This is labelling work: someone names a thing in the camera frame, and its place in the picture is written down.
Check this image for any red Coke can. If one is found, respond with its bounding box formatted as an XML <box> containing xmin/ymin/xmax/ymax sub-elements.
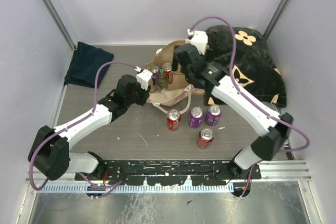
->
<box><xmin>162</xmin><ymin>62</ymin><xmax>173</xmax><ymax>84</ymax></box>
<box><xmin>166</xmin><ymin>109</ymin><xmax>181</xmax><ymax>131</ymax></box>
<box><xmin>196</xmin><ymin>128</ymin><xmax>214</xmax><ymax>148</ymax></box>

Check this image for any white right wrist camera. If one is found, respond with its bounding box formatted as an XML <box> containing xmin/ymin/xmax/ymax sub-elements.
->
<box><xmin>185</xmin><ymin>29</ymin><xmax>208</xmax><ymax>55</ymax></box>

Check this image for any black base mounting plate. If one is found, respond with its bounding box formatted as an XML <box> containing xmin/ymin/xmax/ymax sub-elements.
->
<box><xmin>86</xmin><ymin>159</ymin><xmax>249</xmax><ymax>186</ymax></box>

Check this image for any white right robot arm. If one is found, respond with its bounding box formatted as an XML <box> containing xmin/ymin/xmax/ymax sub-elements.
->
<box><xmin>173</xmin><ymin>44</ymin><xmax>293</xmax><ymax>179</ymax></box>

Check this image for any tan burlap canvas bag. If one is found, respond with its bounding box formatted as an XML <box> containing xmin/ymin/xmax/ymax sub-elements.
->
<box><xmin>146</xmin><ymin>40</ymin><xmax>205</xmax><ymax>114</ymax></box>

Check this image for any dark navy folded cloth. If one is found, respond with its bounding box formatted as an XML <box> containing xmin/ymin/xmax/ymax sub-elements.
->
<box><xmin>64</xmin><ymin>41</ymin><xmax>114</xmax><ymax>88</ymax></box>

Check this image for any aluminium frame rail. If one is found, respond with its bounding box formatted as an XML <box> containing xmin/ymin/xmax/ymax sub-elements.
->
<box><xmin>42</xmin><ymin>0</ymin><xmax>78</xmax><ymax>49</ymax></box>

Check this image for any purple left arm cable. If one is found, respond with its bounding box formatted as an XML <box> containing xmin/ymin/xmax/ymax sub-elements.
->
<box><xmin>29</xmin><ymin>61</ymin><xmax>141</xmax><ymax>198</ymax></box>

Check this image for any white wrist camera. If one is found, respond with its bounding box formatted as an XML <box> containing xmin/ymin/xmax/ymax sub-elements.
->
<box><xmin>185</xmin><ymin>29</ymin><xmax>208</xmax><ymax>55</ymax></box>
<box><xmin>135</xmin><ymin>67</ymin><xmax>153</xmax><ymax>90</ymax></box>

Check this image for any black floral plush blanket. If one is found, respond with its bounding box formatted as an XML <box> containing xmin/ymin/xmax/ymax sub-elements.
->
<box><xmin>205</xmin><ymin>25</ymin><xmax>287</xmax><ymax>108</ymax></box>

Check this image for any purple fanta can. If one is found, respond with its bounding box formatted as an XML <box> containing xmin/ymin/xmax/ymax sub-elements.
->
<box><xmin>205</xmin><ymin>104</ymin><xmax>222</xmax><ymax>126</ymax></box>
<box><xmin>150</xmin><ymin>64</ymin><xmax>160</xmax><ymax>86</ymax></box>
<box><xmin>188</xmin><ymin>106</ymin><xmax>204</xmax><ymax>128</ymax></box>

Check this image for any green cap glass bottle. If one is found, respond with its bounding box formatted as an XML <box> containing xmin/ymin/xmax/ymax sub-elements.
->
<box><xmin>155</xmin><ymin>69</ymin><xmax>169</xmax><ymax>92</ymax></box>

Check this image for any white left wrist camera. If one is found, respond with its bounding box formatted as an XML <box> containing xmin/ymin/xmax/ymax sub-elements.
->
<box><xmin>135</xmin><ymin>67</ymin><xmax>153</xmax><ymax>90</ymax></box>

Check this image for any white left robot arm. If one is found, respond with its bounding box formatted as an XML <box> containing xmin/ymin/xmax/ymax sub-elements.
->
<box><xmin>28</xmin><ymin>70</ymin><xmax>152</xmax><ymax>180</ymax></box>

